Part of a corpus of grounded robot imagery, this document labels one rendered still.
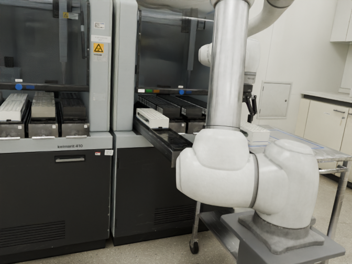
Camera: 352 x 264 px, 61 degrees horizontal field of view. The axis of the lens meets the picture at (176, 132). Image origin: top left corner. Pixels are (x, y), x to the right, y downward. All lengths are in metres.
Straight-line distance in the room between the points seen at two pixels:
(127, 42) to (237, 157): 1.08
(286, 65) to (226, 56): 2.89
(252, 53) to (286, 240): 0.88
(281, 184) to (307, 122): 3.08
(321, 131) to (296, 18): 1.29
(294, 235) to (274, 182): 0.17
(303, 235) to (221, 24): 0.63
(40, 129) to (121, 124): 0.43
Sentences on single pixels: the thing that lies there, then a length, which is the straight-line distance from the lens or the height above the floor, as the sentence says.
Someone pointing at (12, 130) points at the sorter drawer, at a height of 0.78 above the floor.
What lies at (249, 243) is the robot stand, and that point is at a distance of 0.89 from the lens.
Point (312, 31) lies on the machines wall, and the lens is 3.97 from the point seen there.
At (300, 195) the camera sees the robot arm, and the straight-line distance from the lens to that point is 0.85.
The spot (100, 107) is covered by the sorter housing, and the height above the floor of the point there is 0.88.
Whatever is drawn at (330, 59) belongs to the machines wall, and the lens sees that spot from 4.21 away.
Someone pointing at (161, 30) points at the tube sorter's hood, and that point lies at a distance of 1.75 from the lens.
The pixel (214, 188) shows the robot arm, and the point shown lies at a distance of 0.80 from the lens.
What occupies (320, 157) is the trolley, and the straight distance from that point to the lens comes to 1.38.
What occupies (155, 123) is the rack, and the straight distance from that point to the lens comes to 1.54.
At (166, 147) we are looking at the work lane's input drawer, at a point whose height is 0.80.
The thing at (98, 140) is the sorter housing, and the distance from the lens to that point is 1.65.
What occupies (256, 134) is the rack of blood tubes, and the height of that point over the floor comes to 0.87.
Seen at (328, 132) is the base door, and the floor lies 0.51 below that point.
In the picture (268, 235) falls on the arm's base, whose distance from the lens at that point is 0.91.
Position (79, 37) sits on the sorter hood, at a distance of 1.66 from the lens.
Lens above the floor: 1.18
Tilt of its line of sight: 14 degrees down
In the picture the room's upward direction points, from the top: 5 degrees clockwise
